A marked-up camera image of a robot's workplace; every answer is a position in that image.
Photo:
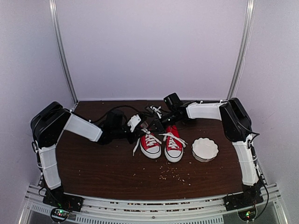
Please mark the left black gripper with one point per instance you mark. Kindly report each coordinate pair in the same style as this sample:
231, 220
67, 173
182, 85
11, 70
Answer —
135, 136

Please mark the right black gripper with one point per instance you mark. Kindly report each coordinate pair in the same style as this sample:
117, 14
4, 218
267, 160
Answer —
160, 127

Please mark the red canvas sneaker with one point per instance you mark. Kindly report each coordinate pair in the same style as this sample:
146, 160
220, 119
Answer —
149, 144
174, 145

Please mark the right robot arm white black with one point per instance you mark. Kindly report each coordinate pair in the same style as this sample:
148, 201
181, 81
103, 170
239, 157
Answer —
237, 129

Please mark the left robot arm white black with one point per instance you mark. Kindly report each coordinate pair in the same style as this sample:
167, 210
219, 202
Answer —
49, 124

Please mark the white scalloped ceramic bowl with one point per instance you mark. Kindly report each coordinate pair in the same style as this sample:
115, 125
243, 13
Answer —
204, 149

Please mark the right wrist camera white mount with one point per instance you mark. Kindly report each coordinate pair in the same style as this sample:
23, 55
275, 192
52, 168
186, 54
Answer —
154, 110

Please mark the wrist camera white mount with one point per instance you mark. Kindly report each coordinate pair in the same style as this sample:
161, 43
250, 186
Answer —
154, 110
138, 120

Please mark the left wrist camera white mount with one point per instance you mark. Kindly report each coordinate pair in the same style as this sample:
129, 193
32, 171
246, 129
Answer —
138, 120

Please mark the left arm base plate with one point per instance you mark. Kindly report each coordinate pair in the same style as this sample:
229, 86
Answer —
67, 202

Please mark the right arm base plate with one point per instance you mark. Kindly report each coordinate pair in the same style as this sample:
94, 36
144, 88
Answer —
240, 201

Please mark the right aluminium corner post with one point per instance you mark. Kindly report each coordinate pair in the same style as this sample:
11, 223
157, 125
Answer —
247, 28

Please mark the aluminium corner post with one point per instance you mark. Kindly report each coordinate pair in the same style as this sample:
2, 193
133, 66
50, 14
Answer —
62, 55
247, 28

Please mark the aluminium front rail frame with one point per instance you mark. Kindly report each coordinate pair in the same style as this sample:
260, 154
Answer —
205, 210

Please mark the left aluminium corner post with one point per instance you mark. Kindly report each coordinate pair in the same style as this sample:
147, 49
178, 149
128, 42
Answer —
62, 55

